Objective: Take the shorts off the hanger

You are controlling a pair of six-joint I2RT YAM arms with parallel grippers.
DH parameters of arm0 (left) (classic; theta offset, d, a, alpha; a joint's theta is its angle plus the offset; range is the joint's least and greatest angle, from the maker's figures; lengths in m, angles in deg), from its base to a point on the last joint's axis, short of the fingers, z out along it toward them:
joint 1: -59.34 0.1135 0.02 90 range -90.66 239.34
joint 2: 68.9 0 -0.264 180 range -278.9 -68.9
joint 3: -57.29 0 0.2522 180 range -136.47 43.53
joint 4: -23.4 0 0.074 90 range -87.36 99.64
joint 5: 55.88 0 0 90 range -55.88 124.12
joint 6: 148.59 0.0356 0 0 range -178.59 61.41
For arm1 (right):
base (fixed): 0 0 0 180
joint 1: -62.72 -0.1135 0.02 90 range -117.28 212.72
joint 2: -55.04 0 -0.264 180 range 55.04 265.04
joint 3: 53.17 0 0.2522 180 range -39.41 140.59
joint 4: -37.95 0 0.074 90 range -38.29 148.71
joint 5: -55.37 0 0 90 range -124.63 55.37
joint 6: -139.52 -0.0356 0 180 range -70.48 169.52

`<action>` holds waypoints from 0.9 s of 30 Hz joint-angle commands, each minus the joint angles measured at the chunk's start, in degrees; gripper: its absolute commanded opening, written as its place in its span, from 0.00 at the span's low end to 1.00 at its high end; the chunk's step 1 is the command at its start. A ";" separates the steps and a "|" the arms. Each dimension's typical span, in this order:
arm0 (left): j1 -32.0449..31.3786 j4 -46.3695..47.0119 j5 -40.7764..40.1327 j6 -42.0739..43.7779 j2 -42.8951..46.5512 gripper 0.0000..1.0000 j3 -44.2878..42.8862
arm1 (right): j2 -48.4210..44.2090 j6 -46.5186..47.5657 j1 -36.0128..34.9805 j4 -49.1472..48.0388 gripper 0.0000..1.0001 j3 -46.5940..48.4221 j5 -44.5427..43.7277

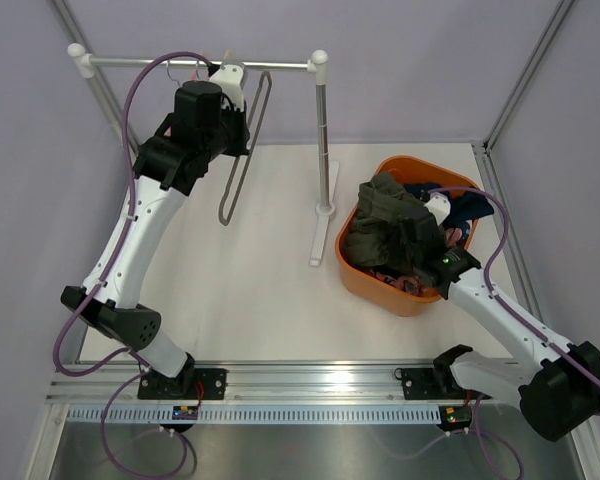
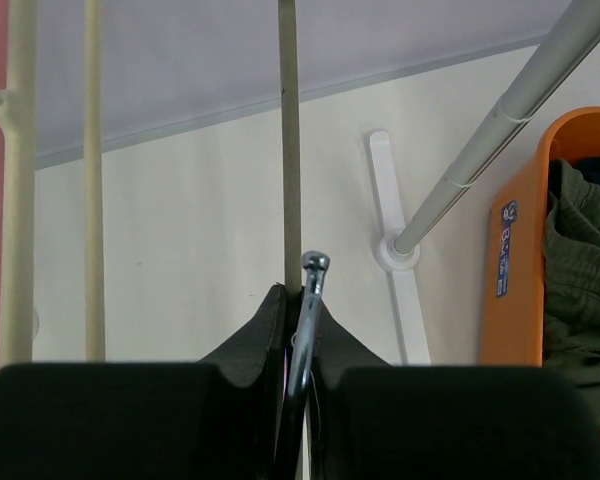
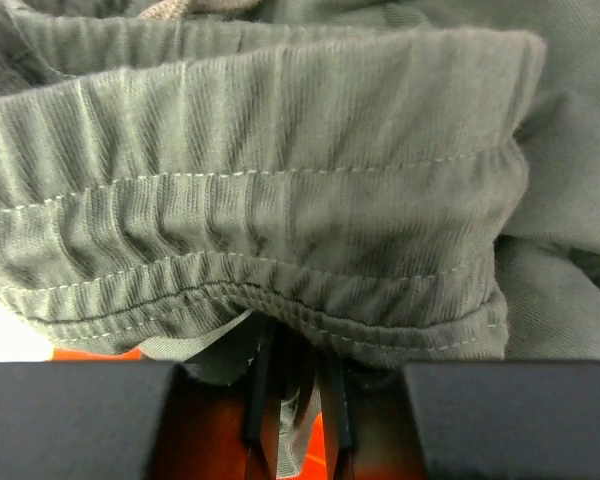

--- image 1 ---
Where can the olive green shorts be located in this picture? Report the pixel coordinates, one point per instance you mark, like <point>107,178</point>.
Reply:
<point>373,238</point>

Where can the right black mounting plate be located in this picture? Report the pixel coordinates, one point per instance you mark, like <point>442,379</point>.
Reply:
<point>421,384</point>

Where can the white and steel clothes rack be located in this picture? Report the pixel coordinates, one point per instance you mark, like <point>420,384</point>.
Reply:
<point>316,65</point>

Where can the pink patterned shorts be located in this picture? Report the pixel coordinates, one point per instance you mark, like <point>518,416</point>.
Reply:
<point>410,283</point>

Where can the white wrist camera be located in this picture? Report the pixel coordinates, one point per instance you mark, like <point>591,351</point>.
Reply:
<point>439,206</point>
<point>231,77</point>

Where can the navy blue shorts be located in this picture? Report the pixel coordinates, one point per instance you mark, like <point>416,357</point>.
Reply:
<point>465,206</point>

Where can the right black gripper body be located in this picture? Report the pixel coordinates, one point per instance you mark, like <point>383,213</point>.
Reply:
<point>403,251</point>

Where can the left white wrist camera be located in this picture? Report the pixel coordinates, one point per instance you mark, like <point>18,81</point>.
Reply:
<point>231,77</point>

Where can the grey hanger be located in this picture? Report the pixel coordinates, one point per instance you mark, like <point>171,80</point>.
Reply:
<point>241,163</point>

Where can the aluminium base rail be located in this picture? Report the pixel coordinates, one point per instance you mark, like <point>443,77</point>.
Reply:
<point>345,382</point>

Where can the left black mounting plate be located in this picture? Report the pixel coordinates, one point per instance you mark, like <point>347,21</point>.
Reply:
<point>209,382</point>

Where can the black mounting plate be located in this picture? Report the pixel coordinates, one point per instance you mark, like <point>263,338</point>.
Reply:
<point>209,382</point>
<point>421,384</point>

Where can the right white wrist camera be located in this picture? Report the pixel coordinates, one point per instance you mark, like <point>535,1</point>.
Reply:
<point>439,206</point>

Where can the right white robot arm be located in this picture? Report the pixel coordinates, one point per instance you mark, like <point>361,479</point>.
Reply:
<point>554,383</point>

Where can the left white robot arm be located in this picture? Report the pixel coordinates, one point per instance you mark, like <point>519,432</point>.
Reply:
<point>208,120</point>

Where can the pink hanger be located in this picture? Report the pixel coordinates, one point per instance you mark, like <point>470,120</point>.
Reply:
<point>194,76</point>

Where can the white slotted cable duct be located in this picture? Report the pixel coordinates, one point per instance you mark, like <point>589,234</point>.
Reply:
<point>260,414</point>

